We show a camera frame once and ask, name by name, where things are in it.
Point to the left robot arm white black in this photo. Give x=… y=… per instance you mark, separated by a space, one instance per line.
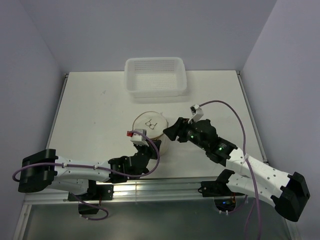
x=45 y=170

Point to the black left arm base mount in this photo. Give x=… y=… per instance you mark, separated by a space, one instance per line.
x=97 y=192

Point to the aluminium mounting rail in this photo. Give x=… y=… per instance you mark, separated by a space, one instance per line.
x=148 y=190

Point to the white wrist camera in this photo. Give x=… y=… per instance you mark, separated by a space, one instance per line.
x=197 y=113
x=138 y=136

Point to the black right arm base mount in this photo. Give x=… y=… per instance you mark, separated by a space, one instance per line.
x=224 y=198

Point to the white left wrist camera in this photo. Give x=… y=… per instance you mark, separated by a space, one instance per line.
x=138 y=136

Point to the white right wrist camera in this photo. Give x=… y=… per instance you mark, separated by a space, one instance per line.
x=197 y=113

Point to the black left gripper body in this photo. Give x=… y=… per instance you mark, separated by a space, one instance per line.
x=149 y=150

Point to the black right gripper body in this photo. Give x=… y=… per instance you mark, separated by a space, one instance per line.
x=188 y=133

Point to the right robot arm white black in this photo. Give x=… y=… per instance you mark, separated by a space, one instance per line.
x=287 y=193

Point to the white perforated plastic basket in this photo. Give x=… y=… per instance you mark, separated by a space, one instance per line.
x=155 y=77

